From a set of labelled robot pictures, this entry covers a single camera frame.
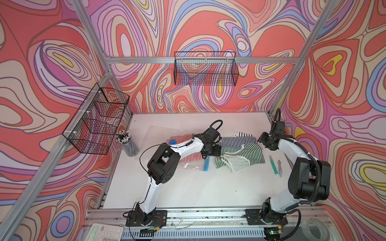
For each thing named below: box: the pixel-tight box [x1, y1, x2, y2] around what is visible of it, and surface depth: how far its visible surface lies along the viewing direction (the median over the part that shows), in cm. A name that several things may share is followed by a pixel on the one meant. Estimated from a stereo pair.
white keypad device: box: [84, 222, 124, 241], surface depth 69 cm
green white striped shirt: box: [214, 142, 266, 173], surface depth 92 cm
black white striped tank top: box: [232, 131, 254, 138], surface depth 107 cm
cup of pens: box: [115, 130, 140, 158], surface depth 88 cm
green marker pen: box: [268, 154, 279, 176], surface depth 94 cm
